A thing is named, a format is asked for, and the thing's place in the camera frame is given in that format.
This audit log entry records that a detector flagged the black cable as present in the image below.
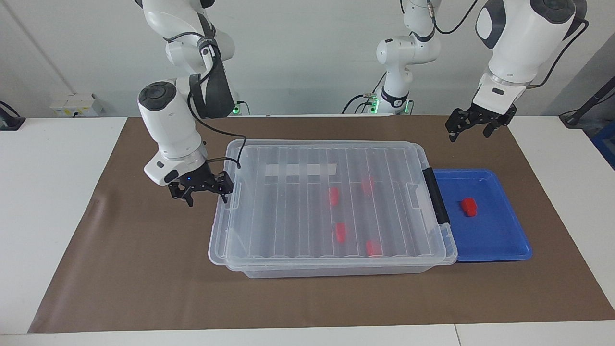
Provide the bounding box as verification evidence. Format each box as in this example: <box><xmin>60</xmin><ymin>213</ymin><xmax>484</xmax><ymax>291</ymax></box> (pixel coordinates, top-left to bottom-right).
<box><xmin>427</xmin><ymin>0</ymin><xmax>480</xmax><ymax>35</ymax></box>
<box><xmin>187</xmin><ymin>91</ymin><xmax>248</xmax><ymax>170</ymax></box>
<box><xmin>342</xmin><ymin>94</ymin><xmax>380</xmax><ymax>114</ymax></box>
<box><xmin>526</xmin><ymin>18</ymin><xmax>590</xmax><ymax>89</ymax></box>

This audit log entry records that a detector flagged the blue plastic tray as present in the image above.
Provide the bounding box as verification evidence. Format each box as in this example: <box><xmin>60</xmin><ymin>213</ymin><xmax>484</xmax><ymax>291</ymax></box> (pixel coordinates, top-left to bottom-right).
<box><xmin>432</xmin><ymin>168</ymin><xmax>533</xmax><ymax>263</ymax></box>

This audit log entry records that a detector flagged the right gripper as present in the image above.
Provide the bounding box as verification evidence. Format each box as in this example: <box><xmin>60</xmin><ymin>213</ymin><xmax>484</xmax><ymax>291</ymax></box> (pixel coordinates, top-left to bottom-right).
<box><xmin>165</xmin><ymin>161</ymin><xmax>235</xmax><ymax>208</ymax></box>

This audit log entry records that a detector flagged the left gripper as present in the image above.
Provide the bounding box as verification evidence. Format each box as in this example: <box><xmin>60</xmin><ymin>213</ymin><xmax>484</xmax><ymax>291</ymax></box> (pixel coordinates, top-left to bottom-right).
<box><xmin>444</xmin><ymin>102</ymin><xmax>518</xmax><ymax>143</ymax></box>

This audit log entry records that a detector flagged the white power strip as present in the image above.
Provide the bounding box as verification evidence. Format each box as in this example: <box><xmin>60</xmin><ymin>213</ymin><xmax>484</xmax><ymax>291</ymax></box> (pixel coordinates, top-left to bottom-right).
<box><xmin>50</xmin><ymin>93</ymin><xmax>104</xmax><ymax>118</ymax></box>

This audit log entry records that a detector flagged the clear plastic storage box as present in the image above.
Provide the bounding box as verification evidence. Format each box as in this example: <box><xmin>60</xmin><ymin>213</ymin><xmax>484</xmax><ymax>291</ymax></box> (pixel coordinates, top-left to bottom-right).
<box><xmin>211</xmin><ymin>140</ymin><xmax>458</xmax><ymax>279</ymax></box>

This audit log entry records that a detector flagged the black box latch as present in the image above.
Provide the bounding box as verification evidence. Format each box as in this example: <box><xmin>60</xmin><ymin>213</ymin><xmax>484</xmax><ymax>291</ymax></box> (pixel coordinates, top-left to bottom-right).
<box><xmin>422</xmin><ymin>167</ymin><xmax>450</xmax><ymax>226</ymax></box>

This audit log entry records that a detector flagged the black stand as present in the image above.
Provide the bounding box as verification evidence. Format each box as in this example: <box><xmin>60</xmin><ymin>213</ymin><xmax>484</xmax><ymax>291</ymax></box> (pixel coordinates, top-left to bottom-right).
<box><xmin>559</xmin><ymin>76</ymin><xmax>615</xmax><ymax>128</ymax></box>
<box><xmin>0</xmin><ymin>100</ymin><xmax>26</xmax><ymax>131</ymax></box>

